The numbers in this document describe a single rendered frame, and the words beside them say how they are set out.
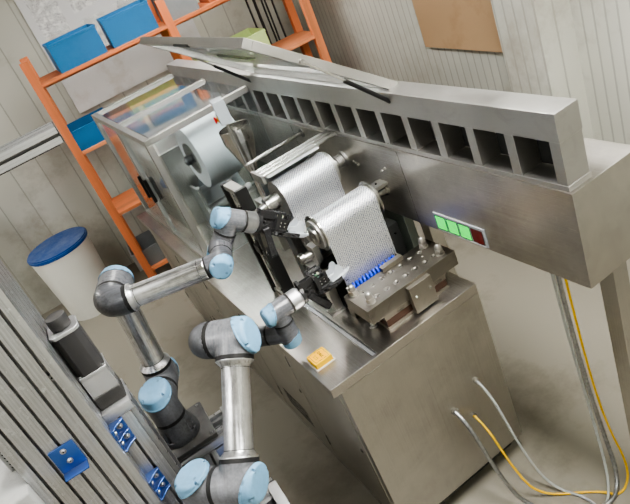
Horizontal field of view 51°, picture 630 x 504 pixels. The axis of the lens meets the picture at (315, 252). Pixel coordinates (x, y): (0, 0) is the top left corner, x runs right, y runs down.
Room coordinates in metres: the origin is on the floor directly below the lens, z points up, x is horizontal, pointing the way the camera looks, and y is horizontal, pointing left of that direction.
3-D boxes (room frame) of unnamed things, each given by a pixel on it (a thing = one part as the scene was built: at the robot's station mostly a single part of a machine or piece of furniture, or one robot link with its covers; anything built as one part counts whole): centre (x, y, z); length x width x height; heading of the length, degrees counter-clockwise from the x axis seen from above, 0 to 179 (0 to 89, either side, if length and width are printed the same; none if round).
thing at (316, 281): (2.01, 0.06, 1.12); 0.12 x 0.08 x 0.09; 109
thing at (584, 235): (2.87, -0.24, 1.29); 3.10 x 0.28 x 0.30; 19
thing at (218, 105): (2.64, 0.12, 1.66); 0.07 x 0.07 x 0.10; 6
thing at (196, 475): (1.45, 0.58, 0.98); 0.13 x 0.12 x 0.14; 65
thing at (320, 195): (2.27, -0.11, 1.16); 0.39 x 0.23 x 0.51; 19
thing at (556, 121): (2.84, -0.17, 1.55); 3.08 x 0.08 x 0.23; 19
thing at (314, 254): (2.13, 0.02, 1.05); 0.06 x 0.05 x 0.31; 109
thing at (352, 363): (3.01, 0.24, 0.88); 2.52 x 0.66 x 0.04; 19
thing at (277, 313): (1.96, 0.21, 1.11); 0.11 x 0.08 x 0.09; 109
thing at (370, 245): (2.09, -0.17, 1.11); 0.23 x 0.01 x 0.18; 109
